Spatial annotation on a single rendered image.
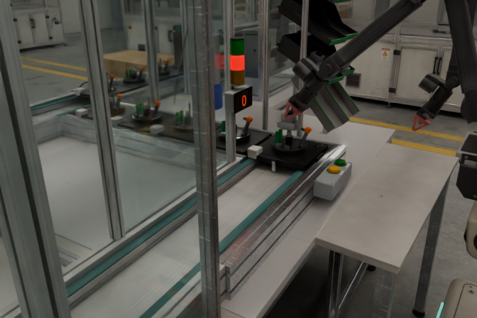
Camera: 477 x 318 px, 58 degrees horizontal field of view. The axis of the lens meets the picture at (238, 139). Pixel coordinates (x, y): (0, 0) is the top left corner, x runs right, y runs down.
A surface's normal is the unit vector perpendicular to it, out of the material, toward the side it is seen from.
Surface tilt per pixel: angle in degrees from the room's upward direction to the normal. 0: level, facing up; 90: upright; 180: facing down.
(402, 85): 90
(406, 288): 0
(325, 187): 90
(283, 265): 0
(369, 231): 0
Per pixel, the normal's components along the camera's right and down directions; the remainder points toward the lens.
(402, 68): -0.58, 0.30
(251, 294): -0.01, -0.93
